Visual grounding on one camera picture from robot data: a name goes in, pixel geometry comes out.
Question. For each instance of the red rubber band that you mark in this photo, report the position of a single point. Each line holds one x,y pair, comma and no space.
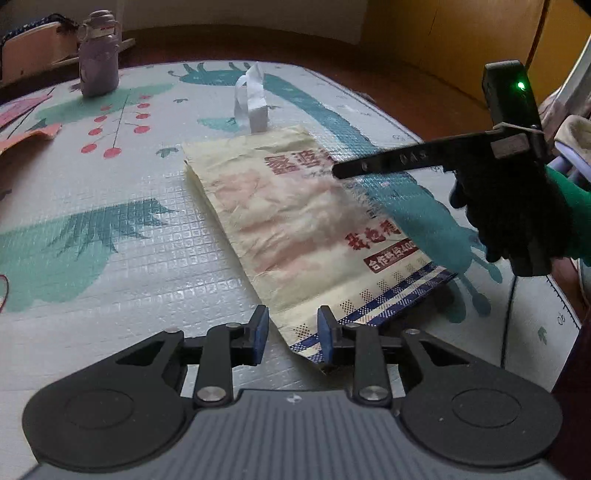
4,290

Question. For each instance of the pink storage box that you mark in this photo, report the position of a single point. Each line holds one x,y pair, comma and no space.
32,50

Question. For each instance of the animal print play mat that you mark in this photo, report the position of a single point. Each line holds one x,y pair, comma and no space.
138,277

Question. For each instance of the yellow wooden cabinet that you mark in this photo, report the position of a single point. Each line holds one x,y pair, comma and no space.
438,41

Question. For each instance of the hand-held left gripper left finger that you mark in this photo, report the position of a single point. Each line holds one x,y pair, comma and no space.
260,334

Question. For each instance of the pink cardboard box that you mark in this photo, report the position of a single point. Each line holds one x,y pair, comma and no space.
27,138

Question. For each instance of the person's right hand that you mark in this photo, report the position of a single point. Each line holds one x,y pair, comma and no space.
517,212

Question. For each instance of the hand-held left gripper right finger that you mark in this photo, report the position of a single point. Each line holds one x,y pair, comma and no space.
326,337

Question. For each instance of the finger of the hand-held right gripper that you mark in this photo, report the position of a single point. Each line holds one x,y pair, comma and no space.
406,159

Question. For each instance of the pale cloth pile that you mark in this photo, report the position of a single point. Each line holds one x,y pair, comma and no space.
572,134

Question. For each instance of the dark floral cloth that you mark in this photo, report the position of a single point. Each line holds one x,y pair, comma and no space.
32,23

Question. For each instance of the pink card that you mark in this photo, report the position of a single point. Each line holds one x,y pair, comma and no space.
21,110

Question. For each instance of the beige shopping bag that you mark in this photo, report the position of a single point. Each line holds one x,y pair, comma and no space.
286,221

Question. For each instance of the purple water bottle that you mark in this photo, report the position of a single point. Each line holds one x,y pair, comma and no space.
98,60

